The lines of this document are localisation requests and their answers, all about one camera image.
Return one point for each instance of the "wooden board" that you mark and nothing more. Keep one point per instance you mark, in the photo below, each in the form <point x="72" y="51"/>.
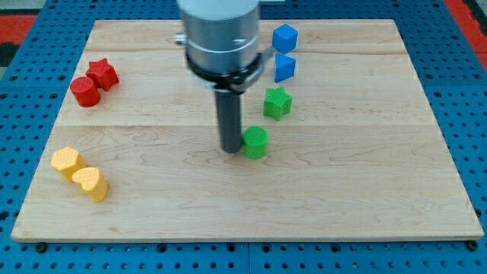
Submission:
<point x="360" y="157"/>

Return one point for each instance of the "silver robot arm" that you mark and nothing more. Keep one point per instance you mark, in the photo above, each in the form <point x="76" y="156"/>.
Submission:
<point x="221" y="39"/>

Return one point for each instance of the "yellow hexagon block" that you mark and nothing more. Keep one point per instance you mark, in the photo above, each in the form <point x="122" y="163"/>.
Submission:
<point x="67" y="161"/>

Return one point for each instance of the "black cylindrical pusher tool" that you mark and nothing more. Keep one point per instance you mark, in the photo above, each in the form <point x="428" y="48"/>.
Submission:
<point x="229" y="120"/>

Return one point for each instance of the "blue cube block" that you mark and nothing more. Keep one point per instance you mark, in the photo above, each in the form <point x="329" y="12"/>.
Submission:
<point x="284" y="38"/>

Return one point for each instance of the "green cylinder block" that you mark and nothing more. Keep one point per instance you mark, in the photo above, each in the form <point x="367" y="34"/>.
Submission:
<point x="255" y="142"/>

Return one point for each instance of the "red cylinder block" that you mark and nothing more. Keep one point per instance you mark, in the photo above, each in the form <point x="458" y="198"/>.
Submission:
<point x="85" y="91"/>

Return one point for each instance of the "red star block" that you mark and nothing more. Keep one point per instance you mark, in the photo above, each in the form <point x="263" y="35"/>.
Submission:
<point x="103" y="74"/>

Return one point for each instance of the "green star block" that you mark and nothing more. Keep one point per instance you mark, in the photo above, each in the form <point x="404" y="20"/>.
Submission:
<point x="277" y="103"/>

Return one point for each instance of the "yellow heart block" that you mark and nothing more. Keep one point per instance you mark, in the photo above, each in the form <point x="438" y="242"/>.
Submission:
<point x="91" y="182"/>

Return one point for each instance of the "blue triangle block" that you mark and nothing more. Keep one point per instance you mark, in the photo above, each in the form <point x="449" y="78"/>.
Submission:
<point x="284" y="67"/>

